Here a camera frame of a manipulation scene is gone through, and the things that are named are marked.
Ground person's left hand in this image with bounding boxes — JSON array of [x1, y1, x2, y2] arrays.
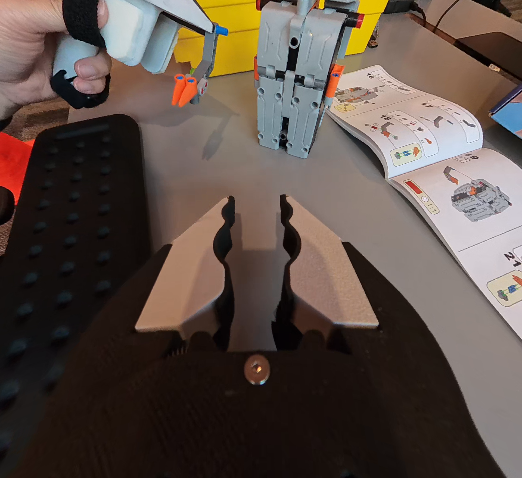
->
[[0, 0, 113, 121]]

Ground open instruction booklet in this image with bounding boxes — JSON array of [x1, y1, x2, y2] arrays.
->
[[326, 64, 522, 340]]

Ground grey building block robot body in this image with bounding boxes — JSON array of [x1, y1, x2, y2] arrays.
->
[[254, 0, 365, 158]]

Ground orange fabric item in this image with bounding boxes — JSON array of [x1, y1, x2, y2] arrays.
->
[[0, 132, 35, 205]]

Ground black perforated mat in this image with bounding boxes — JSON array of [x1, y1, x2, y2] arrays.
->
[[0, 114, 151, 458]]

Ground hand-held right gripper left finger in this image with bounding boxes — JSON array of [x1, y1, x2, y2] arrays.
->
[[134, 196, 236, 350]]

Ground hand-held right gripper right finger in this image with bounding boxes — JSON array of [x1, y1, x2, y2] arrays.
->
[[271, 194, 381, 350]]

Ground neighbouring grey table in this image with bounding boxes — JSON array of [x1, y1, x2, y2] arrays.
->
[[397, 0, 522, 93]]

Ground blue toy box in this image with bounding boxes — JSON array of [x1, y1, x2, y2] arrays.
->
[[489, 85, 522, 139]]

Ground yellow plastic bin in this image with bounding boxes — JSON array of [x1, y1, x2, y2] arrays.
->
[[156, 0, 412, 78]]

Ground black cable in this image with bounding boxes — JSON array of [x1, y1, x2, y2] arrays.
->
[[410, 0, 480, 34]]

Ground grey desk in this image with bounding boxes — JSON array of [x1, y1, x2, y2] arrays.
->
[[67, 17, 522, 478]]

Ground grey toy arm orange claws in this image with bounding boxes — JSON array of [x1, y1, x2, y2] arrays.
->
[[171, 23, 229, 108]]

